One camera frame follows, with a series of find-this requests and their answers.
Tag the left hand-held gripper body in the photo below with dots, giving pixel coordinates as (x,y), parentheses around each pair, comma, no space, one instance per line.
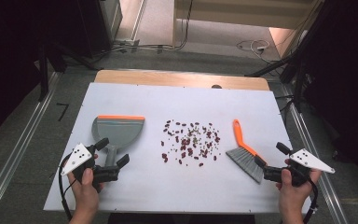
(76,158)

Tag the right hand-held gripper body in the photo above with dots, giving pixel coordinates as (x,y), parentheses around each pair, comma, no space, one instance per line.
(310,161)

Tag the grey dustpan with orange edge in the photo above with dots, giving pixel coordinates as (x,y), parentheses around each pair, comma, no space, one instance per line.
(118,132)

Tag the scatter of red beans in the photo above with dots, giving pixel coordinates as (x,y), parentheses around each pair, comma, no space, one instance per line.
(185,142)

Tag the person's left hand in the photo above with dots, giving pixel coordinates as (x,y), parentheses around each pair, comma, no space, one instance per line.
(85,194)

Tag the person's right hand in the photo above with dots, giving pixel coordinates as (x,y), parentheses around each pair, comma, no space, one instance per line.
(293,197)

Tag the white table cover sheet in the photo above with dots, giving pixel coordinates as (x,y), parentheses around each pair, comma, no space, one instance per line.
(174,186)

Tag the black metal stand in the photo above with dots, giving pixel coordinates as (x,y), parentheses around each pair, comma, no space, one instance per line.
(43,71)
(298,77)

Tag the person's dark clothing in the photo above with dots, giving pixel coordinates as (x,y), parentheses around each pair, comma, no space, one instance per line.
(180,219)

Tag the dark round table grommet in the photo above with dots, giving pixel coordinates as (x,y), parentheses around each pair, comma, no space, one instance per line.
(216,86)

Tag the black curtain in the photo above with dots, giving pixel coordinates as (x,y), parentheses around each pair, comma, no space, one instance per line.
(9,62)
(351,77)

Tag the dark cabinet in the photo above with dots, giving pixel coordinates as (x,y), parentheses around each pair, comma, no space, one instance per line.
(96,25)

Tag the metal floor rail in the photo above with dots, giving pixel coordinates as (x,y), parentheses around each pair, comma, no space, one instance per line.
(320,174)
(18,146)

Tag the pale wooden furniture frame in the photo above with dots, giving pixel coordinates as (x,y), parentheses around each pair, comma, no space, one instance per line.
(242,14)

